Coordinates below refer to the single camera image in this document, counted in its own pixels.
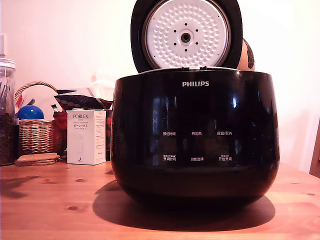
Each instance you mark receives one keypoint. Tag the black box with red print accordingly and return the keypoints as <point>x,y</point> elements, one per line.
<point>109,135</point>

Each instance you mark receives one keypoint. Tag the silver inner pot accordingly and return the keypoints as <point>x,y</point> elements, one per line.
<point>160,70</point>

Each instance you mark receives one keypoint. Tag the dark red dotted fabric pouch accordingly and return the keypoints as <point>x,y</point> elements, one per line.
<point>75,101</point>

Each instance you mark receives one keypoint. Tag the red knit pouch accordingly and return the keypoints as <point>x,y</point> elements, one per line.
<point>60,120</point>

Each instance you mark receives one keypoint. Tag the white Porlex box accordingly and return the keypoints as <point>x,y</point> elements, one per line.
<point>85,140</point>

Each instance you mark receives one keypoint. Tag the black Philips rice cooker body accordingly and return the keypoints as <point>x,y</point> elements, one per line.
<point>195,175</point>

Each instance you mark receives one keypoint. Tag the woven wicker basket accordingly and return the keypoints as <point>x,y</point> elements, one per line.
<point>35,137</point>

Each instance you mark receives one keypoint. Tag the tan round patterned object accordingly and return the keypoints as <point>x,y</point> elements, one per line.
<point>246,55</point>

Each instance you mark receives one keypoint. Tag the blue ball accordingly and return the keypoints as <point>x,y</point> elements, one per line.
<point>30,112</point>

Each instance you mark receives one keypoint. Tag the glass jar of coffee beans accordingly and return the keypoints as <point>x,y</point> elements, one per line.
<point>7,130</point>

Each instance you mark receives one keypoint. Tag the white printed bag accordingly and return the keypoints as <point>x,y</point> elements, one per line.
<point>42,97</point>

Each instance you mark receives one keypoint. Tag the cork coaster stack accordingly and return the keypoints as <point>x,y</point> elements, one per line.
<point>37,158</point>

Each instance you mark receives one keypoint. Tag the black rice cooker lid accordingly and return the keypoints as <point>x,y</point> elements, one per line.
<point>162,37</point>

